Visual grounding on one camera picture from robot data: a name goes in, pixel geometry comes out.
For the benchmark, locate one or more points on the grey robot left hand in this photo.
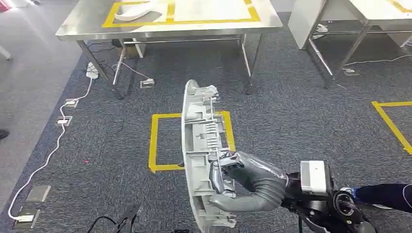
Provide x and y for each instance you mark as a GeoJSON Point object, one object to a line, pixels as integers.
{"type": "Point", "coordinates": [128, 225]}

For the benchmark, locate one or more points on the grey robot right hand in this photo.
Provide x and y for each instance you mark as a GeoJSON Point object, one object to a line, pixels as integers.
{"type": "Point", "coordinates": [257, 180]}

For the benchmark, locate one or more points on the silver wheel hubcap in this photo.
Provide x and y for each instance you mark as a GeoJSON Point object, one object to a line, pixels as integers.
{"type": "Point", "coordinates": [199, 128]}

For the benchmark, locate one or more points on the silver black robot right arm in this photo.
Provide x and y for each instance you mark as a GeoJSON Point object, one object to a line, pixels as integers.
{"type": "Point", "coordinates": [322, 212]}

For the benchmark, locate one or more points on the yellow floor tape square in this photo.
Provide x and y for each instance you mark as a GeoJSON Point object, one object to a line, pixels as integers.
{"type": "Point", "coordinates": [154, 144]}
{"type": "Point", "coordinates": [389, 125]}

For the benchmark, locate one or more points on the metal floor socket plate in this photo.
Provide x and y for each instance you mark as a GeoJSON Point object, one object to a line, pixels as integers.
{"type": "Point", "coordinates": [71, 103]}
{"type": "Point", "coordinates": [147, 83]}
{"type": "Point", "coordinates": [27, 218]}
{"type": "Point", "coordinates": [64, 121]}
{"type": "Point", "coordinates": [351, 71]}
{"type": "Point", "coordinates": [38, 193]}

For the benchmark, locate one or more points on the person's leg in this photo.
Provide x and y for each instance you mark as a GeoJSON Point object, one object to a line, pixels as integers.
{"type": "Point", "coordinates": [386, 196]}

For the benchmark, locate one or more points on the white power strip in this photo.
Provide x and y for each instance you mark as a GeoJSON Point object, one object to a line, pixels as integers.
{"type": "Point", "coordinates": [92, 70]}

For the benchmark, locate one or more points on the steel table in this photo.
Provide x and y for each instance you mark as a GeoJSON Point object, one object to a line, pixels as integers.
{"type": "Point", "coordinates": [209, 28]}

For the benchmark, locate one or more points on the white panelled side table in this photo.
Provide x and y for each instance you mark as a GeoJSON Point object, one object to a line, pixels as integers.
{"type": "Point", "coordinates": [302, 22]}

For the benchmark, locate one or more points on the white curved plastic part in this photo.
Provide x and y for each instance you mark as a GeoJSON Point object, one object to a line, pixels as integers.
{"type": "Point", "coordinates": [135, 13]}

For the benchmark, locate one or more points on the yellow tape strip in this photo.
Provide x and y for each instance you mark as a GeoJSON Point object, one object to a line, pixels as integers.
{"type": "Point", "coordinates": [400, 4]}

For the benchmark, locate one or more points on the black left wrist camera bracket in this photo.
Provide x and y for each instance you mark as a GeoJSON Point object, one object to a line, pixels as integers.
{"type": "Point", "coordinates": [130, 209]}

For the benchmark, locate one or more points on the yellow table tape frame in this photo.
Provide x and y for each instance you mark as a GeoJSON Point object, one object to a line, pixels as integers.
{"type": "Point", "coordinates": [180, 22]}

